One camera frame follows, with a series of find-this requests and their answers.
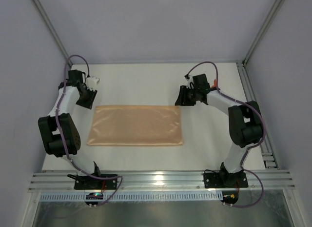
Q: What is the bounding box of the peach cloth napkin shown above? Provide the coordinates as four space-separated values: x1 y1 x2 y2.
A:
87 105 183 146

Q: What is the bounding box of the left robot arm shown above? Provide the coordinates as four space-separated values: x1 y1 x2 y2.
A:
38 70 100 178

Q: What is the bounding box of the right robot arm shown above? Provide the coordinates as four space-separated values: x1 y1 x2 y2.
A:
175 74 264 187

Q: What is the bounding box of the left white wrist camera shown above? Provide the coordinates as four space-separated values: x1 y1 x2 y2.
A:
86 77 100 90

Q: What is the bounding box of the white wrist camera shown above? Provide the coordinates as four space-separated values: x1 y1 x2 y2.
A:
184 74 194 89
86 77 100 90

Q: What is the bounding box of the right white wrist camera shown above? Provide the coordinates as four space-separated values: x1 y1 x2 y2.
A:
184 74 194 89

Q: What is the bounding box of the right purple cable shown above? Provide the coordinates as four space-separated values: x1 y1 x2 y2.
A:
184 61 266 208

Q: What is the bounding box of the purple cable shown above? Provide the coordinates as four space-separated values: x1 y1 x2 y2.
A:
55 54 122 209
184 61 266 208

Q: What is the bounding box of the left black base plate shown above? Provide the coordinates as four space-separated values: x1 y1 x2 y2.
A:
67 174 117 190

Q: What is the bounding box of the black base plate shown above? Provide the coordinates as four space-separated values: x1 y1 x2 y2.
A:
67 174 117 190
203 169 249 188

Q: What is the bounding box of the left frame post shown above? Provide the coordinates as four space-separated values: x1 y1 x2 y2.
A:
30 0 69 60

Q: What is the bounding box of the frame post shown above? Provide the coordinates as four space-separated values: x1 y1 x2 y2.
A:
242 0 285 66
30 0 69 60

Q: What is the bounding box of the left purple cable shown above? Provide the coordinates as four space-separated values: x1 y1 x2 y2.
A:
55 54 122 209

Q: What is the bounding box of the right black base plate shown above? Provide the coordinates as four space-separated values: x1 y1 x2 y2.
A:
203 169 249 188

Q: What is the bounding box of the aluminium front rail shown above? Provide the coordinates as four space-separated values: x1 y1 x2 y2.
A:
28 169 295 192

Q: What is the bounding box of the aluminium rail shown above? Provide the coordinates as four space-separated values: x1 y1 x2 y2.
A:
236 62 279 170
28 169 295 192

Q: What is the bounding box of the perforated cable tray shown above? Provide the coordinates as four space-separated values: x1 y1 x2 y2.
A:
39 190 223 202

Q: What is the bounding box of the right side aluminium rail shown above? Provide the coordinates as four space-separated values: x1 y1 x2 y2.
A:
236 62 279 170

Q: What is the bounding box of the right frame post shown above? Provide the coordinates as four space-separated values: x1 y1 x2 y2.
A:
242 0 285 66

